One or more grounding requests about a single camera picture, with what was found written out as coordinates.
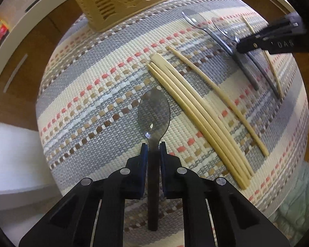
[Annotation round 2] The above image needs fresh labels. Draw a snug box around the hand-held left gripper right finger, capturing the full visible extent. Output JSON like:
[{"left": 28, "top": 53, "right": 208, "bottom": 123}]
[{"left": 158, "top": 141, "right": 290, "bottom": 247}]

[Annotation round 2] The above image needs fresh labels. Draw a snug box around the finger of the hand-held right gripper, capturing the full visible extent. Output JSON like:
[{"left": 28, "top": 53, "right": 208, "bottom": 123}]
[
  {"left": 252, "top": 12, "right": 306, "bottom": 42},
  {"left": 236, "top": 33, "right": 309, "bottom": 55}
]

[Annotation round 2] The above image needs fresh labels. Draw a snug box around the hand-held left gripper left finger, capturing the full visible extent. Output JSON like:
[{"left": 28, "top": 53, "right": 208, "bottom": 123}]
[{"left": 19, "top": 143, "right": 150, "bottom": 247}]

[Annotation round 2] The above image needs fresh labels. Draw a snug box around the beige chopstick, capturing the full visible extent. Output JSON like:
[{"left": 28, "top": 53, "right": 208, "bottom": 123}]
[
  {"left": 168, "top": 46, "right": 270, "bottom": 157},
  {"left": 147, "top": 64, "right": 248, "bottom": 189},
  {"left": 152, "top": 57, "right": 253, "bottom": 179},
  {"left": 154, "top": 54, "right": 255, "bottom": 175},
  {"left": 241, "top": 16, "right": 284, "bottom": 99},
  {"left": 151, "top": 62, "right": 250, "bottom": 184}
]

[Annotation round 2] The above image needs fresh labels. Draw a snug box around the grey plastic spoon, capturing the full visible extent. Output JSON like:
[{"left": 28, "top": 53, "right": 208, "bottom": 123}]
[
  {"left": 182, "top": 8, "right": 260, "bottom": 91},
  {"left": 212, "top": 17, "right": 281, "bottom": 99},
  {"left": 138, "top": 87, "right": 170, "bottom": 231}
]

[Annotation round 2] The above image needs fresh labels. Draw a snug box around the tan plastic cutlery basket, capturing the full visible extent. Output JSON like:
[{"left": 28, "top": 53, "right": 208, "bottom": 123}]
[{"left": 64, "top": 0, "right": 176, "bottom": 33}]

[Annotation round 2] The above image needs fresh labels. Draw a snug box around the striped woven table mat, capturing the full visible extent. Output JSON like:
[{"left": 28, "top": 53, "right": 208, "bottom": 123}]
[{"left": 36, "top": 0, "right": 309, "bottom": 247}]

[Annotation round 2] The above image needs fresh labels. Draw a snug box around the white round stool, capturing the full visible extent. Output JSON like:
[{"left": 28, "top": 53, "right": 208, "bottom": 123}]
[{"left": 0, "top": 122, "right": 65, "bottom": 211}]

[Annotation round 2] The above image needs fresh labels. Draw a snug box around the pale green quilted cloth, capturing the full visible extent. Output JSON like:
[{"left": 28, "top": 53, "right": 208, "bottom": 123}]
[{"left": 272, "top": 163, "right": 309, "bottom": 247}]

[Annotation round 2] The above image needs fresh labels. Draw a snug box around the dark sauce bottle red cap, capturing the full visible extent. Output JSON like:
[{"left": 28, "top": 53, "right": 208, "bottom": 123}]
[{"left": 0, "top": 18, "right": 11, "bottom": 40}]

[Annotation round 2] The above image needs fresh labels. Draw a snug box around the silver cabinet handle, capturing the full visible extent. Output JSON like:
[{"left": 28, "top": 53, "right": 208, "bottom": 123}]
[
  {"left": 268, "top": 0, "right": 289, "bottom": 14},
  {"left": 5, "top": 54, "right": 28, "bottom": 93}
]

